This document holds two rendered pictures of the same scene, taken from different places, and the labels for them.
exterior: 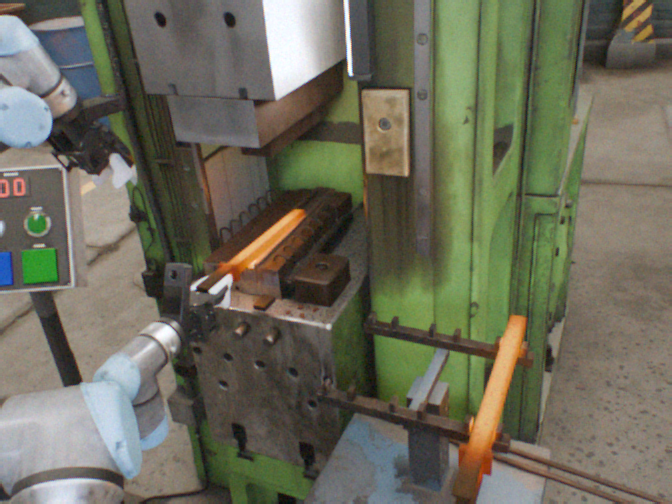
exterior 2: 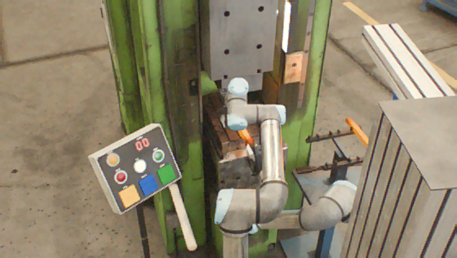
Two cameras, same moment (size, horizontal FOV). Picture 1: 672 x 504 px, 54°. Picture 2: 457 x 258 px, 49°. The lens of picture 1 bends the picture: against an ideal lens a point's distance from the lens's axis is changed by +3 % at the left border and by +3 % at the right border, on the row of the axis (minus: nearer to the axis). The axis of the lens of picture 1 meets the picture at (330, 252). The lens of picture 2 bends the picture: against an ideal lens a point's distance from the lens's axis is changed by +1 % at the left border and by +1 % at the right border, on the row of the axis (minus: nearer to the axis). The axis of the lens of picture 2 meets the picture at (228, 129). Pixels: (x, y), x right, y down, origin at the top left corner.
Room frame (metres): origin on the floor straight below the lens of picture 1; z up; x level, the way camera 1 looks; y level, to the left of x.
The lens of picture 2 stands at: (-0.07, 1.59, 2.64)
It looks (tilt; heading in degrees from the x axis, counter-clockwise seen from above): 40 degrees down; 316
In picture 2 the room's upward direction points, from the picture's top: straight up
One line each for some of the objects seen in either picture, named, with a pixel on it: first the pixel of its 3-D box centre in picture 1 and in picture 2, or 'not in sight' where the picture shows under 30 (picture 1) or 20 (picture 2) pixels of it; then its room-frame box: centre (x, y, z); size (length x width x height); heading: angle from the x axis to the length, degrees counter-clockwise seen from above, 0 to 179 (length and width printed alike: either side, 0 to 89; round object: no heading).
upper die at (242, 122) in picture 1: (264, 92); (228, 61); (1.44, 0.11, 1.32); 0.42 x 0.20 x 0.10; 153
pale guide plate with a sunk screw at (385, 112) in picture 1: (386, 133); (293, 67); (1.22, -0.13, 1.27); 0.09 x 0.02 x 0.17; 63
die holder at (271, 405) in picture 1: (315, 322); (237, 151); (1.42, 0.06, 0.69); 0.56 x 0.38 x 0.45; 153
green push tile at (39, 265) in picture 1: (41, 266); (166, 174); (1.30, 0.65, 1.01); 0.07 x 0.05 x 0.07; 88
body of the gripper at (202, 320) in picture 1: (186, 322); (260, 166); (1.03, 0.29, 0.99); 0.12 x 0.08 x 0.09; 153
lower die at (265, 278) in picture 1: (283, 234); (228, 118); (1.44, 0.11, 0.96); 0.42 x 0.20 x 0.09; 153
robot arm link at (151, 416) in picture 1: (133, 416); not in sight; (0.89, 0.38, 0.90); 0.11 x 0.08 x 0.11; 96
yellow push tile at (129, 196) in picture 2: not in sight; (129, 196); (1.30, 0.85, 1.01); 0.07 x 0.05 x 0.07; 88
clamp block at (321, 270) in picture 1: (323, 279); not in sight; (1.22, 0.02, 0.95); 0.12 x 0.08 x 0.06; 153
